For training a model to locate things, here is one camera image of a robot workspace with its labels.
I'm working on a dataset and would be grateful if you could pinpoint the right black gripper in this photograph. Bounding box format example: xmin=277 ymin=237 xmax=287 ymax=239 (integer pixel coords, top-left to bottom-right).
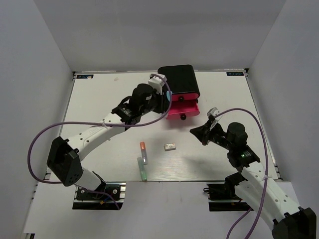
xmin=190 ymin=119 xmax=234 ymax=151

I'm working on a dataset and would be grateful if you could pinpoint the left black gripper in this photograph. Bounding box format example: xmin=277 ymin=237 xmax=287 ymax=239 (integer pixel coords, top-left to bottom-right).
xmin=140 ymin=87 xmax=171 ymax=116

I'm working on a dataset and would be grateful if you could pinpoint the light blue glue stick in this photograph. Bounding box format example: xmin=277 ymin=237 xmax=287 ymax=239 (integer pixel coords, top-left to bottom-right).
xmin=166 ymin=91 xmax=172 ymax=102

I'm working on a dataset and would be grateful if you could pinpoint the pink drawer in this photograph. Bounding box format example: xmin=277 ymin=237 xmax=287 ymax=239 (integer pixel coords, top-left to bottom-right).
xmin=172 ymin=93 xmax=200 ymax=102
xmin=166 ymin=100 xmax=200 ymax=120

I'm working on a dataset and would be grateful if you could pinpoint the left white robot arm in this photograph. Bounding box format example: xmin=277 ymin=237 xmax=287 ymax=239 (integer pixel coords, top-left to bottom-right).
xmin=47 ymin=84 xmax=169 ymax=199

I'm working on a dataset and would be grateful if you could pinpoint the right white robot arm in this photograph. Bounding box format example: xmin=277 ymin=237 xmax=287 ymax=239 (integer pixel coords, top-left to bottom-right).
xmin=190 ymin=121 xmax=317 ymax=239

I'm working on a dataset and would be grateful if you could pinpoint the white staples box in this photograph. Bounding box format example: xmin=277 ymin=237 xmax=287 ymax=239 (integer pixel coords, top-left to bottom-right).
xmin=164 ymin=143 xmax=176 ymax=151

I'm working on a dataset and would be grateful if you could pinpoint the black drawer cabinet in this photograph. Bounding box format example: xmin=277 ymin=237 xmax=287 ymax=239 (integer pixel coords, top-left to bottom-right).
xmin=158 ymin=64 xmax=200 ymax=94

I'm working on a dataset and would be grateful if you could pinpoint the orange cap highlighter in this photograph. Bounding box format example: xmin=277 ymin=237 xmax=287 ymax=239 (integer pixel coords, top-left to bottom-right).
xmin=140 ymin=141 xmax=148 ymax=165

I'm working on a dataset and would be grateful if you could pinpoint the right blue table label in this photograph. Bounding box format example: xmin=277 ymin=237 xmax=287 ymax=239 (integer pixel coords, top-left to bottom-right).
xmin=226 ymin=72 xmax=244 ymax=76

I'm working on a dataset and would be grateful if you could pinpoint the blue table label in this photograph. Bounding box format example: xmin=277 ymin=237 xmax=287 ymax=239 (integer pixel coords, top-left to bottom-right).
xmin=226 ymin=72 xmax=244 ymax=76
xmin=76 ymin=74 xmax=94 ymax=79

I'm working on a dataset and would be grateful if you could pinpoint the left blue table label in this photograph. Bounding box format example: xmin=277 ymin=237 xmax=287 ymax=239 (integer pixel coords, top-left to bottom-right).
xmin=76 ymin=74 xmax=94 ymax=79

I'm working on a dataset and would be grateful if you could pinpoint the green highlighter pen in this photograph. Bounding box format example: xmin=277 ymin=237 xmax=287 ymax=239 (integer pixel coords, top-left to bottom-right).
xmin=137 ymin=157 xmax=147 ymax=182

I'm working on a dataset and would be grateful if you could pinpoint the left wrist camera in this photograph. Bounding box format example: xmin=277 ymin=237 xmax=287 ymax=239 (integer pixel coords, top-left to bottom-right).
xmin=148 ymin=73 xmax=167 ymax=95

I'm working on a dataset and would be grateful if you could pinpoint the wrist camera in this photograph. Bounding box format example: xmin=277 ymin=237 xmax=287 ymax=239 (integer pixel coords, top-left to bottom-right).
xmin=148 ymin=73 xmax=167 ymax=95
xmin=207 ymin=107 xmax=220 ymax=130

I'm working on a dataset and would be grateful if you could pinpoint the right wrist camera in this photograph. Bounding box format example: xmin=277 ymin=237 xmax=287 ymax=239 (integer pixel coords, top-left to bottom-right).
xmin=207 ymin=107 xmax=220 ymax=130

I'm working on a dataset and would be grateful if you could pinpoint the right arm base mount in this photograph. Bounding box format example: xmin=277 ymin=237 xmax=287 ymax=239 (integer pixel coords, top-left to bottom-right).
xmin=203 ymin=173 xmax=250 ymax=212

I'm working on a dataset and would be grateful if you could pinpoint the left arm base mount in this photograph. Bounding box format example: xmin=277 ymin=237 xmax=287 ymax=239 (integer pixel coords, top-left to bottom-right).
xmin=72 ymin=182 xmax=126 ymax=211

